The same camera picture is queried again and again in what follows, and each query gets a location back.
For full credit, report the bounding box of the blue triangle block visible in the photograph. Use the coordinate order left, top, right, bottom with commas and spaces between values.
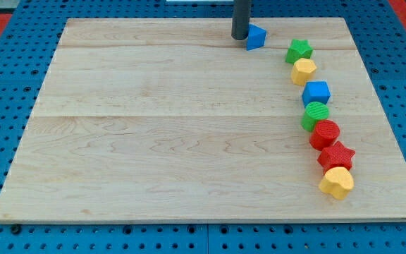
246, 24, 266, 51

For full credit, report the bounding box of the green star block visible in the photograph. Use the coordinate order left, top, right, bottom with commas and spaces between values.
285, 39, 314, 64

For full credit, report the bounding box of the red star block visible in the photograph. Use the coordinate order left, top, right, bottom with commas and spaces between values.
317, 141, 355, 174

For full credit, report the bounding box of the light wooden board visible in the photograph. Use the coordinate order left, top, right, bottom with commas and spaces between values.
0, 18, 406, 224

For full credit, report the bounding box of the green cylinder block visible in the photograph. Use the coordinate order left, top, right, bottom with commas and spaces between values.
301, 102, 329, 132

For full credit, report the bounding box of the yellow hexagon block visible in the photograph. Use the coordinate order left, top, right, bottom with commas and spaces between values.
291, 58, 317, 86

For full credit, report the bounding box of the blue cube block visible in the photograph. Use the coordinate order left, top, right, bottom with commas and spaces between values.
302, 80, 331, 107

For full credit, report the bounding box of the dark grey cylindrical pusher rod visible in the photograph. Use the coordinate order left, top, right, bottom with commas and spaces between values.
231, 0, 252, 40

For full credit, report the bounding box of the red cylinder block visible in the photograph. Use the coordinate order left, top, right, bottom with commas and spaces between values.
309, 120, 340, 151

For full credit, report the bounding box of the yellow heart block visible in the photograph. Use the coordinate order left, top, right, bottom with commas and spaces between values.
319, 167, 355, 200

